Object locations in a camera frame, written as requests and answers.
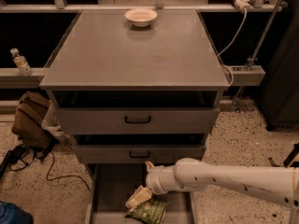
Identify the blue container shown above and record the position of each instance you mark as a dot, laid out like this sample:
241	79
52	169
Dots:
12	214

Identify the brown backpack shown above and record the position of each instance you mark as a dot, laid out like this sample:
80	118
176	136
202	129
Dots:
29	115

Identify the black power adapter with cable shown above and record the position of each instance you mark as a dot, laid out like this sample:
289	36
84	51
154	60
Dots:
18	153

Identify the dark cabinet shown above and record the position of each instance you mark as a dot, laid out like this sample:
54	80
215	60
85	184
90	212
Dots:
279	95

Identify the grey top drawer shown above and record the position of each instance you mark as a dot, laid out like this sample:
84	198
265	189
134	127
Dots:
137	120

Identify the grey bottom drawer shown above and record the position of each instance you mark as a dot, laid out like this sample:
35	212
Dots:
112	186

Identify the black wheeled stand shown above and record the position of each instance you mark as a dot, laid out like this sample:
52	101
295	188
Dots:
290	160

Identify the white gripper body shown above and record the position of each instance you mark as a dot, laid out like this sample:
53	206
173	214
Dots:
152	178

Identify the grey drawer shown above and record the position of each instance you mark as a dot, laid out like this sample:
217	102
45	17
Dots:
137	120
157	154
112	186

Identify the grey middle drawer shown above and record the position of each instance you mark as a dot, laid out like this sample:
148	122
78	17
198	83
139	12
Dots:
157	154

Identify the grey drawer cabinet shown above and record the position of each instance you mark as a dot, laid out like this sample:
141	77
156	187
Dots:
105	62

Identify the white bowl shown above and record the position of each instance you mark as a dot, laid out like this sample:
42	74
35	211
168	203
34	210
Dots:
141	17

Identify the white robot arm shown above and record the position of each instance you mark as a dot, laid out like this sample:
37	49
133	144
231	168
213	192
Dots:
278	185

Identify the clear plastic water bottle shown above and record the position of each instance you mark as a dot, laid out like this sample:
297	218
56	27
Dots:
21	62

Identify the green jalapeno chip bag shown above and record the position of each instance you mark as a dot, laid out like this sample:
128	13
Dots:
149	212

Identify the white power plug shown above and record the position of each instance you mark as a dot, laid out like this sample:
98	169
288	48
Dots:
242	5

